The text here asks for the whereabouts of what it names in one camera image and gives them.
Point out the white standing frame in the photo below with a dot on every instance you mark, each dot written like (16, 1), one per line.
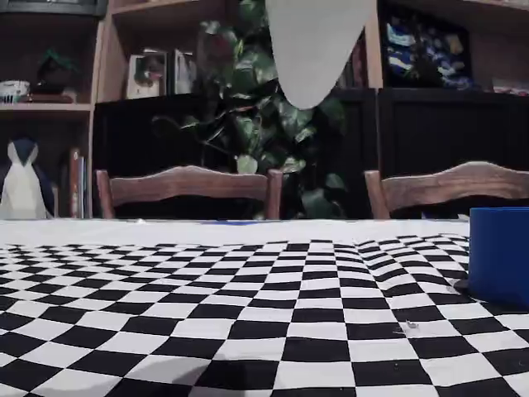
(184, 74)

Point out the blue round box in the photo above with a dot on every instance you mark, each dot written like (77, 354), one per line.
(500, 256)

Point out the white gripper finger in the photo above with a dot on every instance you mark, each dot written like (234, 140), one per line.
(314, 49)

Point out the white patterned mug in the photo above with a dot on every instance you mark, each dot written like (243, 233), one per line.
(12, 93)

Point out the upright book row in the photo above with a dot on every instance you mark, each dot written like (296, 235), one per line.
(76, 186)
(357, 66)

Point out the white navy penguin figure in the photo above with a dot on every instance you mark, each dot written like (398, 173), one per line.
(20, 186)

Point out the dark bonsai model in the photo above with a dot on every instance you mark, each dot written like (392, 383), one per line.
(55, 74)

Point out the framed floral card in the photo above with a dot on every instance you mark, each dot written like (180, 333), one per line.
(144, 76)

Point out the black shelf box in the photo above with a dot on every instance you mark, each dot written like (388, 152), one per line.
(49, 7)

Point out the blue tape strip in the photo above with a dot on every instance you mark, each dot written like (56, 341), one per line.
(237, 223)

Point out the black low cabinet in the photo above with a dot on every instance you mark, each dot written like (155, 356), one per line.
(434, 132)

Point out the wooden chair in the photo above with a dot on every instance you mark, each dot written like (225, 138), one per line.
(186, 186)
(454, 186)

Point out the black white checkered mat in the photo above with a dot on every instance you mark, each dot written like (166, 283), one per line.
(248, 310)

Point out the green leafy plant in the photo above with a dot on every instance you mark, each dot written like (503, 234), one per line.
(252, 128)

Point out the blue starry night artwork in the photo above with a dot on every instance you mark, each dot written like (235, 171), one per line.
(430, 54)

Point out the pink white packet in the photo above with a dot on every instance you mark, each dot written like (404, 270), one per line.
(510, 87)

